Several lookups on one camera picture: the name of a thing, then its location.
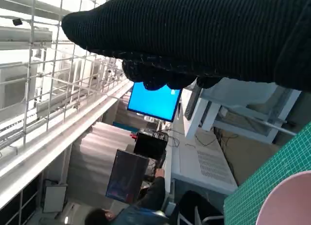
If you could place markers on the white desk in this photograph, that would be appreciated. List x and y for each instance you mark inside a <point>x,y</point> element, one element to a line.
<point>194,123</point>

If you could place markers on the black slim panel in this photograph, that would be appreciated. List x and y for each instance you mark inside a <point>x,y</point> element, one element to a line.
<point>192,103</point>

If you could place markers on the black computer case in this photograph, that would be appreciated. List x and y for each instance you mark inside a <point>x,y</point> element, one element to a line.
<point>148,144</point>

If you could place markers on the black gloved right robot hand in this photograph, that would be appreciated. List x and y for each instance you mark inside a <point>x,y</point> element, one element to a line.
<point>184,35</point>

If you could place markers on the pink bowl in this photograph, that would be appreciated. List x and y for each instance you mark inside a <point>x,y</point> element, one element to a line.
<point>289,203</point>

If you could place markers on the person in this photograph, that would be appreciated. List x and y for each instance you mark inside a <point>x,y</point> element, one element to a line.
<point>155,193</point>

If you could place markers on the white framed board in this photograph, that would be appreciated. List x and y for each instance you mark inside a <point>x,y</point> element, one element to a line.
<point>54,198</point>

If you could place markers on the white perforated cabinet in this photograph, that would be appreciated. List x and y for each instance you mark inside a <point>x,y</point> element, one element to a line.
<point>211,166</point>

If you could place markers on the black computer monitor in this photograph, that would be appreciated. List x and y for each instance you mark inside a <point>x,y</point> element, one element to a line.
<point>126,176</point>

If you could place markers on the green cutting mat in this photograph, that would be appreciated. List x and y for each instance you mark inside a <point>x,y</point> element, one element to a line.
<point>262,181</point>

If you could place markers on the grey pleated curtain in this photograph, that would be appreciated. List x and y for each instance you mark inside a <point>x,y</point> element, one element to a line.
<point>92,157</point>

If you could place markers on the wide computer monitor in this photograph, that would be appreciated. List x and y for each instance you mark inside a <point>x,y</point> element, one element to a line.
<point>150,103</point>

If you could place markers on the black security camera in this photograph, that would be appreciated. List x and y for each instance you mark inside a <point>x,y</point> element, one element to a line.
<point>17,22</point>

